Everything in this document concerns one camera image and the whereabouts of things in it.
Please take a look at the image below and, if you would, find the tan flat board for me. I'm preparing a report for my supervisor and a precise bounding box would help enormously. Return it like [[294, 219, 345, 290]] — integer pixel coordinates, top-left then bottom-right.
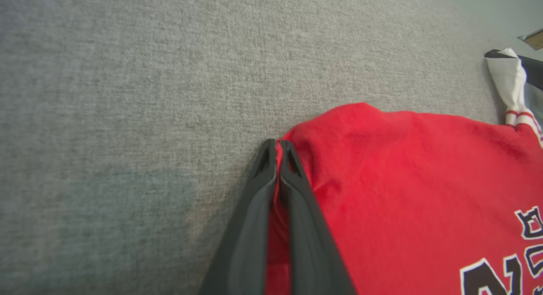
[[517, 28, 543, 51]]

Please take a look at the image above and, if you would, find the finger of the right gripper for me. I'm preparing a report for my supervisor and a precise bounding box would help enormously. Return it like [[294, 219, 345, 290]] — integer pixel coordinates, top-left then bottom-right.
[[484, 49, 543, 92]]

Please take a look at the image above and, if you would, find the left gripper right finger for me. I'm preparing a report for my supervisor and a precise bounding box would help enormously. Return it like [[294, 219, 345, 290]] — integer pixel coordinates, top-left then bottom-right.
[[278, 139, 358, 295]]

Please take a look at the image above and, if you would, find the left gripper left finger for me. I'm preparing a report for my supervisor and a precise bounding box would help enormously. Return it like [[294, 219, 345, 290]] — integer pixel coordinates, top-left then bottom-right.
[[198, 138, 279, 295]]

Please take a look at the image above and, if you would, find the red and white garment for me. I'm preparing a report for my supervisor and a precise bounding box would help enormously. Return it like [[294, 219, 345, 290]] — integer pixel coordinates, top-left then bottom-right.
[[264, 47, 543, 295]]

